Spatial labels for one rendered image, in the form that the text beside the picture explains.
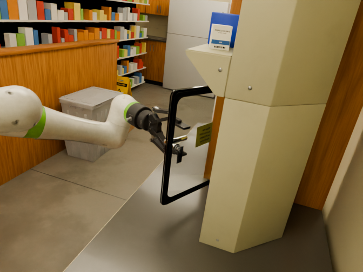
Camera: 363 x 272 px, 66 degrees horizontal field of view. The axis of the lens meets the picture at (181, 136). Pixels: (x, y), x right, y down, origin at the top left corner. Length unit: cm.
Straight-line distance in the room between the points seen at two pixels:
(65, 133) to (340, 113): 95
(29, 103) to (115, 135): 44
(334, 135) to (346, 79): 20
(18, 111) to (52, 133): 25
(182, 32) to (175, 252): 525
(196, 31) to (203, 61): 509
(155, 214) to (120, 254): 20
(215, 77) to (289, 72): 17
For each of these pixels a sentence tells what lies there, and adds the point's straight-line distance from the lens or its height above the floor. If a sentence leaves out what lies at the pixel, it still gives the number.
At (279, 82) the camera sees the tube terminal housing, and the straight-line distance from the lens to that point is 69.
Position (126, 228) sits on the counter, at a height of 94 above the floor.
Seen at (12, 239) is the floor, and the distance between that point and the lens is 242.
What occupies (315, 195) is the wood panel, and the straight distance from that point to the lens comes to 123.
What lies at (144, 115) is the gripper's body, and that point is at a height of 123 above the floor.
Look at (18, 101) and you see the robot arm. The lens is 82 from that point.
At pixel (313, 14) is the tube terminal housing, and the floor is 162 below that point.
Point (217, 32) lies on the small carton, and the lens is 78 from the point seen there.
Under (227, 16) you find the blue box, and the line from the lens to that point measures 87.
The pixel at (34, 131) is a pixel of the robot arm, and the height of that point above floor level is 119.
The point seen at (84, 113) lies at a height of 56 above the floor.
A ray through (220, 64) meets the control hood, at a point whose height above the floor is 149.
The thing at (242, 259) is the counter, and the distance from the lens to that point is 93.
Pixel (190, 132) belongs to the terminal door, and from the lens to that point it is 90.
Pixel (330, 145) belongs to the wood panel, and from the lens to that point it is 114.
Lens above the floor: 160
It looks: 24 degrees down
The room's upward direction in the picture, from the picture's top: 7 degrees clockwise
